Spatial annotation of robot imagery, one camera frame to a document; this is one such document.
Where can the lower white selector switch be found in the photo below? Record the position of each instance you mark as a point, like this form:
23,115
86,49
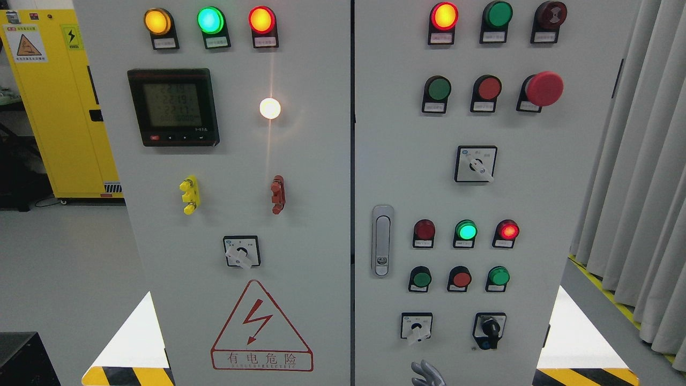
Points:
416,327

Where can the black key selector switch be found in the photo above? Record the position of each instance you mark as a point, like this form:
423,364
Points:
488,329

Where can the dark green lamp top right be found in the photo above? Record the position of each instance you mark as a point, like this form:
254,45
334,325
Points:
495,19

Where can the left door rotary selector switch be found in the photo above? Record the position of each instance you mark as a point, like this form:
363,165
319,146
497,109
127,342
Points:
242,251

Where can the silver cabinet door handle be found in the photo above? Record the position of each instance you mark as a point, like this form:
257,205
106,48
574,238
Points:
382,216

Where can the dark red buzzer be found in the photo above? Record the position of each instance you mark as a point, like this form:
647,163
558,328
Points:
547,21

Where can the yellow terminal connector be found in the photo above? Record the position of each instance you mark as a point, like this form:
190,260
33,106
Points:
190,194

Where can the red lit lamp top right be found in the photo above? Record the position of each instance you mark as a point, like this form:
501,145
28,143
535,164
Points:
442,24

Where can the yellow safety storage cabinet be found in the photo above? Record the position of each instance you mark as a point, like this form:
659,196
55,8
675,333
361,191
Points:
47,56

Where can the red electrical hazard warning sticker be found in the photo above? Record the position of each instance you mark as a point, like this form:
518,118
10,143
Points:
259,336

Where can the green start button lower left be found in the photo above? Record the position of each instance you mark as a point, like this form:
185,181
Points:
419,279

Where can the green indicator lamp top left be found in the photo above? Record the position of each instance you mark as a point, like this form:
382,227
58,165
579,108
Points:
212,24

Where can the red emergency stop mushroom button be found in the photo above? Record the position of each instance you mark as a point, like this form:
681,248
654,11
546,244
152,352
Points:
540,90

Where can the black box bottom left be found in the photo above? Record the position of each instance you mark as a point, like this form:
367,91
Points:
24,360

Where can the white lit indicator lamp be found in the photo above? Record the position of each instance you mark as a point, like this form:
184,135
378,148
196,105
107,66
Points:
270,108

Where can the green button lower right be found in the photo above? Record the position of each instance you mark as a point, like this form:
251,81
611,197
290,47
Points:
497,280

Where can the grey curtain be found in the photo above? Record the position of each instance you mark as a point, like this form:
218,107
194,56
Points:
632,233

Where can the red-orange indicator lamp top left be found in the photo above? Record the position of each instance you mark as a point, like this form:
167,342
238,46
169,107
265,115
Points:
263,24

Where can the red terminal connector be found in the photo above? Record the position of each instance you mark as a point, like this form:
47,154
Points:
278,194

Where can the grey electrical control cabinet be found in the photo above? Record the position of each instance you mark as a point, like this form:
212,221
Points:
350,77

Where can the right door upper selector switch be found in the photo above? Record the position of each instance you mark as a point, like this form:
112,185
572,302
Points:
475,164

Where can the red lit indicator lamp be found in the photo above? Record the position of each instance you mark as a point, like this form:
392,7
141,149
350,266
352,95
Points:
505,234

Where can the green lit indicator lamp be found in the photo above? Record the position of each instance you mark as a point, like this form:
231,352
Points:
465,233

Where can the yellow black hazard floor tape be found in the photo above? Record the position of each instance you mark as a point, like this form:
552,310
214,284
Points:
613,319

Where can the amber indicator lamp top left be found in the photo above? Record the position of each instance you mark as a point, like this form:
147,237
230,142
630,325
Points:
160,25

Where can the red stop button lower row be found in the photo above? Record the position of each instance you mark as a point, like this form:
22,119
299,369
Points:
459,279

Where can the dark red indicator lamp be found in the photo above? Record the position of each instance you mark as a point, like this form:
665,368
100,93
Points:
423,234

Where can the red push button upper row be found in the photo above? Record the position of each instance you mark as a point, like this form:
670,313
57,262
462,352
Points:
486,90

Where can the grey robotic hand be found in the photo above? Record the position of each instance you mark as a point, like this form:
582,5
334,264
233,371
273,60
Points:
429,375

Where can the green push button upper row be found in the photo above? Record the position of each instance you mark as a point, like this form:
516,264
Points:
435,95

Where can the black digital power meter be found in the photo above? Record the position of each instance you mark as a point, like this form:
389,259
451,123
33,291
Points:
174,107

